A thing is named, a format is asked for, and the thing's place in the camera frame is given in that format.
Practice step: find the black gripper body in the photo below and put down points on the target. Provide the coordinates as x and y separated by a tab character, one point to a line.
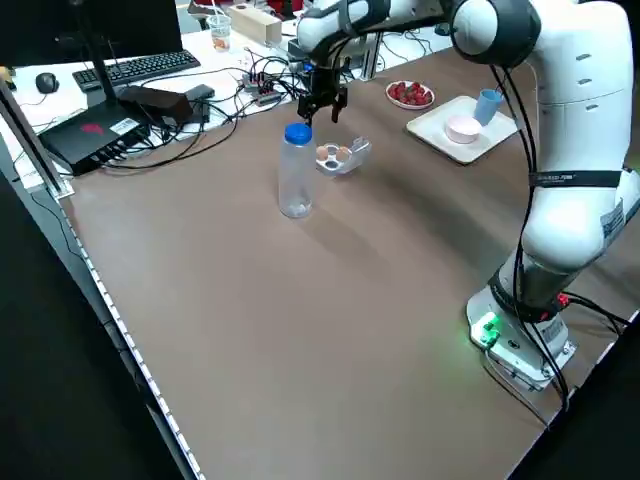
324	85

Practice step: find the brown egg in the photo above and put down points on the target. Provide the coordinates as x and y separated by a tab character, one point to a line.
326	152
343	151

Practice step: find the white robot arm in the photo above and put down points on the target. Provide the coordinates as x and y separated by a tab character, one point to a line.
575	150

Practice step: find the white egg box clear lid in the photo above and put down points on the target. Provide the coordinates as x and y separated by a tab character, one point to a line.
345	165

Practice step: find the clear plastic drink cup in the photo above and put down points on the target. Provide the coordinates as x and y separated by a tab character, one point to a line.
220	32

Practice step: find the pink bowl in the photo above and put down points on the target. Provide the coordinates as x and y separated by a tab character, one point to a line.
463	130

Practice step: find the cream rectangular tray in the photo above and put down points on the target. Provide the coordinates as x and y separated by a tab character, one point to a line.
465	150

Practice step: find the blue cup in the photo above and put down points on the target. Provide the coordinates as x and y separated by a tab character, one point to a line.
487	107

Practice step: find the usb hub with plugs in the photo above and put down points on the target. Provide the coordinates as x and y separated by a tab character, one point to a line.
260	87

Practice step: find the white round plate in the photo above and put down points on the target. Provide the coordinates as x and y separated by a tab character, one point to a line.
400	102

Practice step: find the clear bottle blue cap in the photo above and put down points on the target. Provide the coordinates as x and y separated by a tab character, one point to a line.
296	175

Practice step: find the pale wooden box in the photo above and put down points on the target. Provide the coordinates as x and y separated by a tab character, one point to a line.
255	22

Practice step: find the small black device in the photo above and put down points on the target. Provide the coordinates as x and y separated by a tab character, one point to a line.
200	92

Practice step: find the dark brown box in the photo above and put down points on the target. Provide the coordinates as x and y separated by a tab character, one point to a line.
155	100

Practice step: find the black keyboard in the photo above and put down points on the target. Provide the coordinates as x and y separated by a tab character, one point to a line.
137	67

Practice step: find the black monitor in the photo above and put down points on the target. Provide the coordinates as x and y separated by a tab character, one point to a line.
125	25

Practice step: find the black monitor stand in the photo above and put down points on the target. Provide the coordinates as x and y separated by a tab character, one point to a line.
100	65

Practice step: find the black ribbed electronics box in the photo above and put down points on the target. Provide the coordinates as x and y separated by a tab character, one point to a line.
85	137

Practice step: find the black computer mouse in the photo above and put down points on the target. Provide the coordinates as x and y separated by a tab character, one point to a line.
47	82

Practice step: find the aluminium camera post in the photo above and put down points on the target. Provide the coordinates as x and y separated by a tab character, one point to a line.
367	55

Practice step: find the aluminium corner post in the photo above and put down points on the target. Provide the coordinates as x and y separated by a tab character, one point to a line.
35	145

